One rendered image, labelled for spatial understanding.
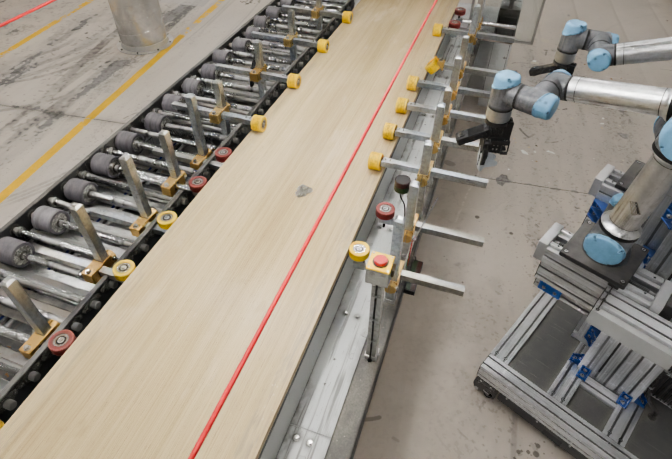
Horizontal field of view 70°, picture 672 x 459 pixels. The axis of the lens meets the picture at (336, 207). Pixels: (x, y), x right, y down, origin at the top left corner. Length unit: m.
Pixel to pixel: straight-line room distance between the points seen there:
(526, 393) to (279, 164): 1.51
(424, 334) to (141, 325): 1.54
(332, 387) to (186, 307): 0.59
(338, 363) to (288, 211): 0.64
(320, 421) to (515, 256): 1.84
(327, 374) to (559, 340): 1.25
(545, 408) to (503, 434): 0.26
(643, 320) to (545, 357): 0.80
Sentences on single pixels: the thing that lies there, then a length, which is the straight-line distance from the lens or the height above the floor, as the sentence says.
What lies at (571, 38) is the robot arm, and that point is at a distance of 2.10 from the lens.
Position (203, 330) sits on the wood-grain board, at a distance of 1.71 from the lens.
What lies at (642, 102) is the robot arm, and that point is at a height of 1.60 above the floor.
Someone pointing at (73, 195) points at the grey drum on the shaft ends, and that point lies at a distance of 2.51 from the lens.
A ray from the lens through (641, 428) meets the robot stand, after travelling 2.59.
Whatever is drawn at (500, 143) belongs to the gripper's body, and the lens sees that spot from 1.65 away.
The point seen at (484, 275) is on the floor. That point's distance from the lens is 3.07.
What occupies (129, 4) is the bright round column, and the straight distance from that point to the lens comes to 5.49.
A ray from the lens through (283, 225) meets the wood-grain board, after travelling 1.96.
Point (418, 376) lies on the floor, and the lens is 2.62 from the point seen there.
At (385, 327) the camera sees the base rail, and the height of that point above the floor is 0.70.
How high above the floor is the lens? 2.30
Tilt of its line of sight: 43 degrees down
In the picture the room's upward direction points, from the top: straight up
